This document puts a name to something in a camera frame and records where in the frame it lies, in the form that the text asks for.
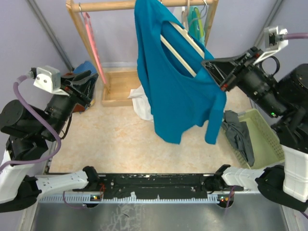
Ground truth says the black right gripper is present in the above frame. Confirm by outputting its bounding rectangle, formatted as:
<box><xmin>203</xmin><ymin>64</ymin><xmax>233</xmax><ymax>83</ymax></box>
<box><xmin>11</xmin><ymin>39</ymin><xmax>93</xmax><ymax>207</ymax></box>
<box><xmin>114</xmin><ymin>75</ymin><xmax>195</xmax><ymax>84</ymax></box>
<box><xmin>202</xmin><ymin>46</ymin><xmax>289</xmax><ymax>119</ymax></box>

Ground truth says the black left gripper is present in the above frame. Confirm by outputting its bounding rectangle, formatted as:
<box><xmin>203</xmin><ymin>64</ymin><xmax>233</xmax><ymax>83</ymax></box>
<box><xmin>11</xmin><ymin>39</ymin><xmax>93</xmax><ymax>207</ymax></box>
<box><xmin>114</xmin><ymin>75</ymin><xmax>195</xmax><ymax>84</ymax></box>
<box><xmin>40</xmin><ymin>69</ymin><xmax>100</xmax><ymax>140</ymax></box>

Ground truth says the cream hanger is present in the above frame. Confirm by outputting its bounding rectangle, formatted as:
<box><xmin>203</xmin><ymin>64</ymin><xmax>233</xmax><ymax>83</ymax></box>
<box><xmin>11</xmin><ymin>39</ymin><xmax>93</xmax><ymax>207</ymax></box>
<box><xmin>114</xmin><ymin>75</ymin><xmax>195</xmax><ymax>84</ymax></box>
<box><xmin>160</xmin><ymin>21</ymin><xmax>205</xmax><ymax>78</ymax></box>

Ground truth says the blue t-shirt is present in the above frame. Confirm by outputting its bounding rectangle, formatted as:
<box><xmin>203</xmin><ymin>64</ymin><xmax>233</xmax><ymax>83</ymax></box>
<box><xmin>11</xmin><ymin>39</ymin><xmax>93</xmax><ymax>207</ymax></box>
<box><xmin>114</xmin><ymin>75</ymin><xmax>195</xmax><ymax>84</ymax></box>
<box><xmin>134</xmin><ymin>0</ymin><xmax>227</xmax><ymax>144</ymax></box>

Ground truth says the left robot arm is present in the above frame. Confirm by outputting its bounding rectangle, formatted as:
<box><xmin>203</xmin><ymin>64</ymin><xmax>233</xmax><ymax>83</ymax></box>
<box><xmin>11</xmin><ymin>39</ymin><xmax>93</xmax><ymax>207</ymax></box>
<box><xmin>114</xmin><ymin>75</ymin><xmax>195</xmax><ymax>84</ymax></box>
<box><xmin>0</xmin><ymin>66</ymin><xmax>100</xmax><ymax>213</ymax></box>

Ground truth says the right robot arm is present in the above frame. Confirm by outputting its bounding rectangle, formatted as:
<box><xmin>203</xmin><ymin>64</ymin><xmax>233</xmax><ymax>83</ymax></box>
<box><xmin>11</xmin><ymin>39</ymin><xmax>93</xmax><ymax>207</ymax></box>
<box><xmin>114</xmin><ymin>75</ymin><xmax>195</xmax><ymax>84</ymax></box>
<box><xmin>201</xmin><ymin>47</ymin><xmax>308</xmax><ymax>213</ymax></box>

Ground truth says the teal t-shirt on hanger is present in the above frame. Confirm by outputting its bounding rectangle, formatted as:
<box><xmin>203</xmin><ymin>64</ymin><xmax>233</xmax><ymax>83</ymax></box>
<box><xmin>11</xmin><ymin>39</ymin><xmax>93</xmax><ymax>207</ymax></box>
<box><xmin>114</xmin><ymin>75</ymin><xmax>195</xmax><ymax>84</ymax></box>
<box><xmin>187</xmin><ymin>6</ymin><xmax>205</xmax><ymax>45</ymax></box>

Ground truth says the pink hanger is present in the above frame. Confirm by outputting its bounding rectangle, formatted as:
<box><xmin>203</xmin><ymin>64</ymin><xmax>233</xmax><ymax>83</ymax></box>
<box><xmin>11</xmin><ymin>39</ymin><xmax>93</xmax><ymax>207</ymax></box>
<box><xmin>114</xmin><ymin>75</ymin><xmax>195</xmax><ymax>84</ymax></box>
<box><xmin>78</xmin><ymin>2</ymin><xmax>109</xmax><ymax>87</ymax></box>

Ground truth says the white t-shirt on green hanger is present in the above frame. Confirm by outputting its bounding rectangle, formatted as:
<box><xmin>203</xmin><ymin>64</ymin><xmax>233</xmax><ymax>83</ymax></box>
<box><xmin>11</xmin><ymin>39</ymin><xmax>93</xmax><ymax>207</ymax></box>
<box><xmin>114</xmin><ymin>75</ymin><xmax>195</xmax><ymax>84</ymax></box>
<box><xmin>128</xmin><ymin>85</ymin><xmax>154</xmax><ymax>122</ymax></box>

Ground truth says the yellow hanger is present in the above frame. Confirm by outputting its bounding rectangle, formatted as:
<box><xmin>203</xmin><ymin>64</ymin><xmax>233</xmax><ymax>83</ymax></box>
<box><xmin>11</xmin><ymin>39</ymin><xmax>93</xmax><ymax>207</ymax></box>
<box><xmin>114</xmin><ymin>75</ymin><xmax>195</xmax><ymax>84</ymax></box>
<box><xmin>194</xmin><ymin>8</ymin><xmax>204</xmax><ymax>38</ymax></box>

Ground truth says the grey t-shirt in basket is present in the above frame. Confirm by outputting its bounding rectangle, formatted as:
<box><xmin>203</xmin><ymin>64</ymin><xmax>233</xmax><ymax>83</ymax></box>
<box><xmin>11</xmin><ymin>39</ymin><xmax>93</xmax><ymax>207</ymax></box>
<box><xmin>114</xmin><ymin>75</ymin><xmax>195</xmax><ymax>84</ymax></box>
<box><xmin>221</xmin><ymin>110</ymin><xmax>255</xmax><ymax>167</ymax></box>

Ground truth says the wooden hanger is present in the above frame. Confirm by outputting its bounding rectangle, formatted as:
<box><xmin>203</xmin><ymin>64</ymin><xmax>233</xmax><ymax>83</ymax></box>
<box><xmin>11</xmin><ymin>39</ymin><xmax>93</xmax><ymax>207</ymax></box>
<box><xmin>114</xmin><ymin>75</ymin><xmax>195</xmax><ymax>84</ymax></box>
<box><xmin>181</xmin><ymin>0</ymin><xmax>190</xmax><ymax>31</ymax></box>

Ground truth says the light blue striped cloth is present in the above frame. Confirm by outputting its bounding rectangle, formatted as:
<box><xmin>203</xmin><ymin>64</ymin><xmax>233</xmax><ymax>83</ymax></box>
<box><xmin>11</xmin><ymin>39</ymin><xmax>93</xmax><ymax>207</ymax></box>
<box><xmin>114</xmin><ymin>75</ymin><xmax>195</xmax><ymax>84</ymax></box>
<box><xmin>72</xmin><ymin>60</ymin><xmax>97</xmax><ymax>106</ymax></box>

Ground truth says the brown cloth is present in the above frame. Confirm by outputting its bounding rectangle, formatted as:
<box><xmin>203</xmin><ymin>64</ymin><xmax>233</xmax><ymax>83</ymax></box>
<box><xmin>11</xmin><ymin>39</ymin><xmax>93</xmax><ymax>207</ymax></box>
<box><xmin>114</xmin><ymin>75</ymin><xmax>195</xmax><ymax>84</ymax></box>
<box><xmin>66</xmin><ymin>72</ymin><xmax>87</xmax><ymax>113</ymax></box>

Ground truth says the wooden clothes rack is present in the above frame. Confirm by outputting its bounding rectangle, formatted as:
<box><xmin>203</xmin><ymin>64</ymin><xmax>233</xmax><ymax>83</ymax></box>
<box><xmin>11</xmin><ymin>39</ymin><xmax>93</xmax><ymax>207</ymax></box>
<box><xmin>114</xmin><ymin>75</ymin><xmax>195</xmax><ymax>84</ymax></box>
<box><xmin>65</xmin><ymin>0</ymin><xmax>219</xmax><ymax>108</ymax></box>

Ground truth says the light green perforated basket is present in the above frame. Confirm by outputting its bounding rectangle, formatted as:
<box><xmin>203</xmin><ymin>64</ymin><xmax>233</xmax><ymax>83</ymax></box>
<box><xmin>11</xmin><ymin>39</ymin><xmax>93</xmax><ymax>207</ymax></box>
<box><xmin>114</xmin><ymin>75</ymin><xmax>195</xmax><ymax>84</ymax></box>
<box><xmin>234</xmin><ymin>109</ymin><xmax>284</xmax><ymax>169</ymax></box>

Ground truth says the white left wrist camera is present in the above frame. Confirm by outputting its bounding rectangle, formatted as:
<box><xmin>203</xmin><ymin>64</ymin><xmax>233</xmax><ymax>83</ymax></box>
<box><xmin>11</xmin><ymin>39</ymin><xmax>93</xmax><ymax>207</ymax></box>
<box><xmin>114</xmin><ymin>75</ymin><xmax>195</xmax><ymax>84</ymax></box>
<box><xmin>34</xmin><ymin>65</ymin><xmax>69</xmax><ymax>96</ymax></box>

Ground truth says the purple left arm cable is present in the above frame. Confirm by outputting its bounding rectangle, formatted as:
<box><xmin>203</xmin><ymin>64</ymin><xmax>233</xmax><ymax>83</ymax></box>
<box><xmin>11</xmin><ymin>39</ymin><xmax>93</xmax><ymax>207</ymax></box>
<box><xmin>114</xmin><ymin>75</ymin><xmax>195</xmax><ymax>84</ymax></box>
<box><xmin>0</xmin><ymin>74</ymin><xmax>61</xmax><ymax>172</ymax></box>

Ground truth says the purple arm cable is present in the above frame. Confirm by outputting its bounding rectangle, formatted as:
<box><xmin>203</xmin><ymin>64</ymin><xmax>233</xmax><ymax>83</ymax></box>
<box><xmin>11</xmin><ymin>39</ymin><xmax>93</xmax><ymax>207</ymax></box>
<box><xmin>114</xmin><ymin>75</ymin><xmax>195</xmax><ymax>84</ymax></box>
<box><xmin>0</xmin><ymin>74</ymin><xmax>61</xmax><ymax>172</ymax></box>
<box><xmin>283</xmin><ymin>32</ymin><xmax>308</xmax><ymax>40</ymax></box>

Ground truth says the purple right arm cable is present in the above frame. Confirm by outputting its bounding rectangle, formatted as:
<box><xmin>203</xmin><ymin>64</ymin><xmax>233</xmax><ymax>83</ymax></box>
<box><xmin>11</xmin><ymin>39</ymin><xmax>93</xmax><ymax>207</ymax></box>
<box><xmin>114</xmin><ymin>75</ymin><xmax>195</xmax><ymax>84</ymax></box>
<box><xmin>283</xmin><ymin>32</ymin><xmax>308</xmax><ymax>40</ymax></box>

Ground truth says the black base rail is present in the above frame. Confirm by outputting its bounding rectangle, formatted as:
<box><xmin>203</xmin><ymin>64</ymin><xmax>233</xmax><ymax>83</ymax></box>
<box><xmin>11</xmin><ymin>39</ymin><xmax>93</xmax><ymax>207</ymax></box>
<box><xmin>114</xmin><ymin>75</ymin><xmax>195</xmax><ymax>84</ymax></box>
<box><xmin>73</xmin><ymin>173</ymin><xmax>231</xmax><ymax>199</ymax></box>

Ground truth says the white toothed cable strip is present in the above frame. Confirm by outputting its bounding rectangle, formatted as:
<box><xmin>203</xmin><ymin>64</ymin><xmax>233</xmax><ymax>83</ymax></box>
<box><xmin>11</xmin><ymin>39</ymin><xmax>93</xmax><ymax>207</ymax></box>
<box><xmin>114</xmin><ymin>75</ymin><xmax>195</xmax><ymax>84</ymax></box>
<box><xmin>38</xmin><ymin>193</ymin><xmax>235</xmax><ymax>205</ymax></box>

